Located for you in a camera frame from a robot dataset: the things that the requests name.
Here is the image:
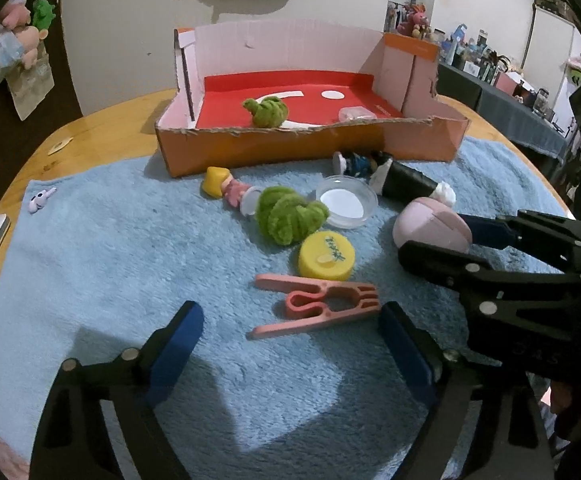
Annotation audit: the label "clear round plastic lid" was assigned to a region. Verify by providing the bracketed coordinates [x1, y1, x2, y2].
[315, 174, 379, 231]

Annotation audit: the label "orange cardboard box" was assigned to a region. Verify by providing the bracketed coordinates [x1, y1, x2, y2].
[155, 19, 470, 178]

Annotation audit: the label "pink plush toy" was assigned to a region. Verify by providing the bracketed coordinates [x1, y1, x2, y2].
[0, 2, 34, 28]
[18, 25, 41, 68]

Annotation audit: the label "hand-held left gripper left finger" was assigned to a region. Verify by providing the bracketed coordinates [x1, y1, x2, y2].
[29, 301, 205, 480]

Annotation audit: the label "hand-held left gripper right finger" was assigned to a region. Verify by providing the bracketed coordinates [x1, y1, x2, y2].
[379, 301, 556, 480]

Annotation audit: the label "small white bunny toy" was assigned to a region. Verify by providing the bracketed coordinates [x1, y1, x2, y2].
[28, 187, 58, 215]

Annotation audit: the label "pink clothespin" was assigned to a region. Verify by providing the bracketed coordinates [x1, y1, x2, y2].
[247, 273, 382, 341]

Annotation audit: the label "pink earbud case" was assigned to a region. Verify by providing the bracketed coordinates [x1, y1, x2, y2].
[393, 197, 473, 256]

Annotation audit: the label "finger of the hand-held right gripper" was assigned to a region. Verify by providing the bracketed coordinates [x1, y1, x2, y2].
[398, 239, 581, 322]
[458, 209, 581, 273]

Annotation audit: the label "blonde doll figurine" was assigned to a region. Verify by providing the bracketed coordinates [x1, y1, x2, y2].
[200, 166, 261, 217]

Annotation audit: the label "dark wooden door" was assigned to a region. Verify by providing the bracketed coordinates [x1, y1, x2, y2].
[0, 0, 84, 136]

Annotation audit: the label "green plush toy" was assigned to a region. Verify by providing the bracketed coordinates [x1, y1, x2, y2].
[32, 0, 57, 28]

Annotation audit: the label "small clear plastic container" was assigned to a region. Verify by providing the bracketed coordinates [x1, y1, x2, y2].
[338, 106, 375, 123]

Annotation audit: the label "dark-haired figurine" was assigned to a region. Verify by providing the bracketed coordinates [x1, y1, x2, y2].
[333, 151, 396, 181]

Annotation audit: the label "clear hanging plastic bag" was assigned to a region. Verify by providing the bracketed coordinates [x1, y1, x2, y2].
[0, 25, 56, 121]

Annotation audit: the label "yellow bottle cap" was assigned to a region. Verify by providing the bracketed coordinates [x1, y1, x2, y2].
[298, 231, 356, 281]

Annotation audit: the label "green pipe cleaner toy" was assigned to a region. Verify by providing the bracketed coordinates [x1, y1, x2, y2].
[243, 96, 290, 130]
[255, 186, 331, 247]

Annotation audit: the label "row of assorted shelf goods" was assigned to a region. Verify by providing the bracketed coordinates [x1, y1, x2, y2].
[441, 22, 571, 126]

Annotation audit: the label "blue fleece towel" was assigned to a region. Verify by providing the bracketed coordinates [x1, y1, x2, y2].
[0, 135, 571, 480]

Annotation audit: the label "table with dark cloth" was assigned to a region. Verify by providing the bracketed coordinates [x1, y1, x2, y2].
[438, 62, 571, 161]

